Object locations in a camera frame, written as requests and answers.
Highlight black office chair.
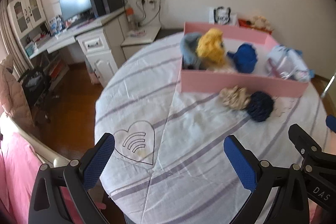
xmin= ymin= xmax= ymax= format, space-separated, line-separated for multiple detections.
xmin=18 ymin=68 xmax=57 ymax=123

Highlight bright blue scrunchie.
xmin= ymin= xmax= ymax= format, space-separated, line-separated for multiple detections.
xmin=227 ymin=43 xmax=259 ymax=73

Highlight blue plush doll hat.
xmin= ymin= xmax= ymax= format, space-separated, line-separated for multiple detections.
xmin=180 ymin=32 xmax=208 ymax=69

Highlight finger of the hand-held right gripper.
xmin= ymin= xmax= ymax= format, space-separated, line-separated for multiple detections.
xmin=325 ymin=115 xmax=336 ymax=133
xmin=288 ymin=123 xmax=336 ymax=174

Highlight white bed frame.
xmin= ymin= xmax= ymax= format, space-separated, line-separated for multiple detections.
xmin=0 ymin=111 xmax=71 ymax=169

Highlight black computer monitor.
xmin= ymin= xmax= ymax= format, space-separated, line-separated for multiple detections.
xmin=58 ymin=0 xmax=93 ymax=22

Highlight orange capped bottle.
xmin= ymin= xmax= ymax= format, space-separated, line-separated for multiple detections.
xmin=125 ymin=7 xmax=137 ymax=26

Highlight white desk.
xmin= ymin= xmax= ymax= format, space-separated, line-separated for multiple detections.
xmin=25 ymin=7 xmax=129 ymax=88

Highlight blue white packets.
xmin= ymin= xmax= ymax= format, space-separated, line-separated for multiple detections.
xmin=49 ymin=15 xmax=65 ymax=35

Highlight pink bag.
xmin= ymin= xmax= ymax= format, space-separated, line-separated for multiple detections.
xmin=91 ymin=69 xmax=103 ymax=85

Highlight pink padded jacket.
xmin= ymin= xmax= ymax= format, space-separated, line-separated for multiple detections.
xmin=0 ymin=55 xmax=34 ymax=127

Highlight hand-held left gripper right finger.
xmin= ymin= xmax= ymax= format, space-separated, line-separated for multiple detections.
xmin=223 ymin=135 xmax=310 ymax=224

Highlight navy scrunchie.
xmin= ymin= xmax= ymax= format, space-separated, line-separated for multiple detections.
xmin=246 ymin=91 xmax=275 ymax=123

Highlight beige plush bear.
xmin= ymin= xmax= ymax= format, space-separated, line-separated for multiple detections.
xmin=248 ymin=15 xmax=269 ymax=29

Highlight white tote bag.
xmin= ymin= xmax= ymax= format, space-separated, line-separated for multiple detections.
xmin=209 ymin=6 xmax=238 ymax=26

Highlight black white low bench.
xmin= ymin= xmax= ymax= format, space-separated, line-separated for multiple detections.
xmin=155 ymin=27 xmax=184 ymax=41

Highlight pink bed blanket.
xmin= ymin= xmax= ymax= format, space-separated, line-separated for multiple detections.
xmin=0 ymin=132 xmax=105 ymax=224

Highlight yellow knitted toy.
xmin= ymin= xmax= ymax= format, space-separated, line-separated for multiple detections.
xmin=196 ymin=28 xmax=227 ymax=67

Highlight white side table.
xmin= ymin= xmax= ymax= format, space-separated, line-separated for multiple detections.
xmin=121 ymin=26 xmax=161 ymax=60

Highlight beige curtain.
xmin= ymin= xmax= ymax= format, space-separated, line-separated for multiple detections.
xmin=0 ymin=0 xmax=27 ymax=75

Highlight white glass-door cabinet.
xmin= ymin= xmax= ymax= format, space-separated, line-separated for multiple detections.
xmin=7 ymin=0 xmax=48 ymax=38

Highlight orange storage box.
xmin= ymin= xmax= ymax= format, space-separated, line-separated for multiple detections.
xmin=238 ymin=18 xmax=275 ymax=35

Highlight light pink printed quilt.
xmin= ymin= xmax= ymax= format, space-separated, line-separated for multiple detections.
xmin=310 ymin=203 xmax=324 ymax=224

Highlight pink cardboard box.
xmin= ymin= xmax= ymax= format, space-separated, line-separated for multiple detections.
xmin=177 ymin=21 xmax=310 ymax=98

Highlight beige scrunchie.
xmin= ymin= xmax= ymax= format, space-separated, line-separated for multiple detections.
xmin=219 ymin=85 xmax=252 ymax=110

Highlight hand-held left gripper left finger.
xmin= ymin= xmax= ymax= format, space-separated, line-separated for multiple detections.
xmin=28 ymin=133 xmax=116 ymax=224

